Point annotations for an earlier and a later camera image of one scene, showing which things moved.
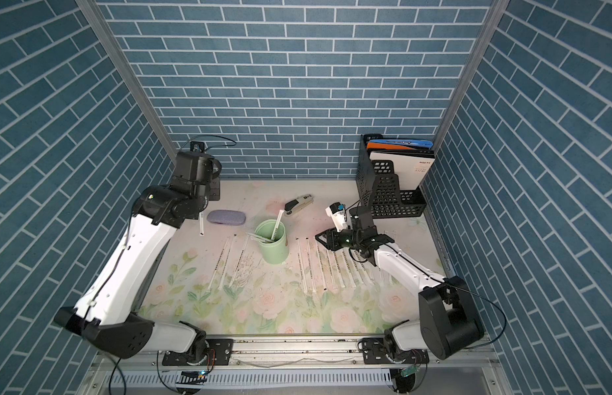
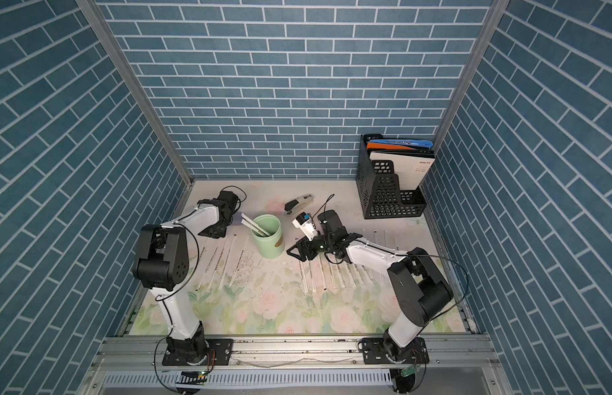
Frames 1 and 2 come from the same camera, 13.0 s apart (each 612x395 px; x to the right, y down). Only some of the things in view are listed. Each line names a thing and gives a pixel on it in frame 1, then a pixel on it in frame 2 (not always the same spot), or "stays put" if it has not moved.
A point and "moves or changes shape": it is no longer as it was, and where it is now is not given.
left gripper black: x=215 y=186 → x=218 y=235
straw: x=350 y=266 stays put
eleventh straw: x=237 y=267 stays put
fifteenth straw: x=201 y=231 moves or changes shape
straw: x=333 y=267 stays put
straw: x=321 y=265 stays put
